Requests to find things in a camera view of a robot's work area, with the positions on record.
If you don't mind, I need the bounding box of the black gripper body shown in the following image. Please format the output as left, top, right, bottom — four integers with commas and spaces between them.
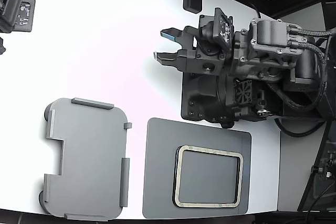
187, 31, 253, 78

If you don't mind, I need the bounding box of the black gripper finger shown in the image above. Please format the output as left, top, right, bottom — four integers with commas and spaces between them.
160, 26, 197, 50
153, 48, 188, 72

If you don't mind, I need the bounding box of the beige rectangular frame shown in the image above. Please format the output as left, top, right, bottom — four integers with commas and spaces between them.
174, 145, 244, 208

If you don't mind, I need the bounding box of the black six-joint robot arm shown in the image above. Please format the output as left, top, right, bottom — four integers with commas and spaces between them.
217, 18, 336, 127

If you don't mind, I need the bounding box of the gray box with edge lips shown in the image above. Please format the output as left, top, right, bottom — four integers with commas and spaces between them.
38, 97, 133, 222

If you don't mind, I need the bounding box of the black clamp with knob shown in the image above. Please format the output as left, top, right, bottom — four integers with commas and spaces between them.
311, 150, 336, 183

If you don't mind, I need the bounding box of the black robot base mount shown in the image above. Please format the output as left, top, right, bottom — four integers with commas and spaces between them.
181, 71, 237, 130

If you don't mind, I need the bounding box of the black wrist camera with board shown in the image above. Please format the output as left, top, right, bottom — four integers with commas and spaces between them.
198, 7, 235, 54

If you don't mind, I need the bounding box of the black smooth cable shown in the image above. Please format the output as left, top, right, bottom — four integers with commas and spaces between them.
248, 0, 263, 20

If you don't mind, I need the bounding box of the black braided cable bundle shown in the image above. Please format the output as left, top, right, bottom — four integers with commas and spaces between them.
287, 27, 336, 116

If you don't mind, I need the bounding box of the gray flat base plate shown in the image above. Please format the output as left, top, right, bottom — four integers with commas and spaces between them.
141, 118, 253, 219

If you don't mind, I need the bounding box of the dark frame stack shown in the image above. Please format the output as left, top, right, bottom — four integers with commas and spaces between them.
172, 145, 244, 209

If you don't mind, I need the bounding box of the black camera module with board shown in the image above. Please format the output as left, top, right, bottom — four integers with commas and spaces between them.
0, 0, 36, 35

